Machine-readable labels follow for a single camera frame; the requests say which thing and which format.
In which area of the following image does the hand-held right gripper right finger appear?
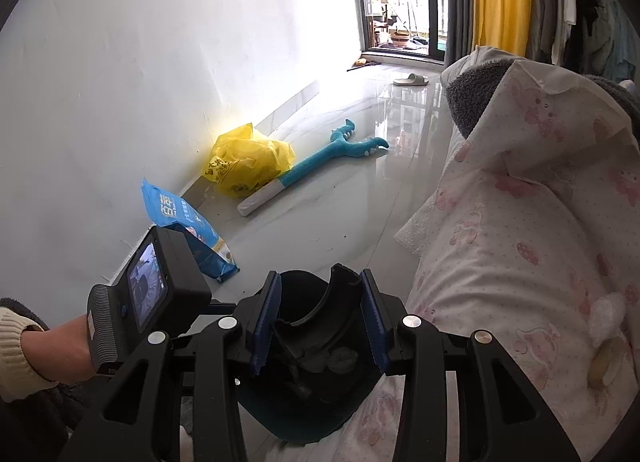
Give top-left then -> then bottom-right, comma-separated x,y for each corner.
360,268 -> 581,462

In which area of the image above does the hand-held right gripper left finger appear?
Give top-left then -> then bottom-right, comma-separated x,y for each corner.
57,271 -> 282,462

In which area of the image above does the black curved plastic piece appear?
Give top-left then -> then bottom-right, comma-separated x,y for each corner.
270,263 -> 365,375

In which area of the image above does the dark teal trash bin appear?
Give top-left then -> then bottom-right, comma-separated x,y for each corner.
234,269 -> 386,445

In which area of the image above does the person's left forearm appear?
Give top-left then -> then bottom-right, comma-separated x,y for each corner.
0,297 -> 98,403

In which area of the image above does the blue printed food bag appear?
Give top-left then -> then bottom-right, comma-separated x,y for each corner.
141,177 -> 240,284

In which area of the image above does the clear bubble wrap sheet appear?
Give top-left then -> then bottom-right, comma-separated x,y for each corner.
394,191 -> 441,257

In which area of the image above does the yellow plastic bag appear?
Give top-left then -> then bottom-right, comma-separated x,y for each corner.
201,123 -> 297,199

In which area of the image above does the pink printed blanket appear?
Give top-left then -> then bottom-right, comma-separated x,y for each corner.
345,46 -> 640,462

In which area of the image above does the teal dinosaur plush stick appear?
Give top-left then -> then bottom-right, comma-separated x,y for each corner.
237,118 -> 390,217

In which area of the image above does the dark fleece robe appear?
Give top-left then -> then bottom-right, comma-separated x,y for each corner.
0,377 -> 101,462

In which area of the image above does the white foam piece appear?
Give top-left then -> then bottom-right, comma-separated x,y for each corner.
586,292 -> 628,349

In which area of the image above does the grey fleece blanket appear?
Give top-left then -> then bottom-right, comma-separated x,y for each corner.
445,58 -> 640,139

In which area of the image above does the white hanging garment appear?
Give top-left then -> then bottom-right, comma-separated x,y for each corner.
552,0 -> 578,63

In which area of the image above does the pale blue hanging cloth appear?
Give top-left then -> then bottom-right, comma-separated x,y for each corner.
595,0 -> 640,83

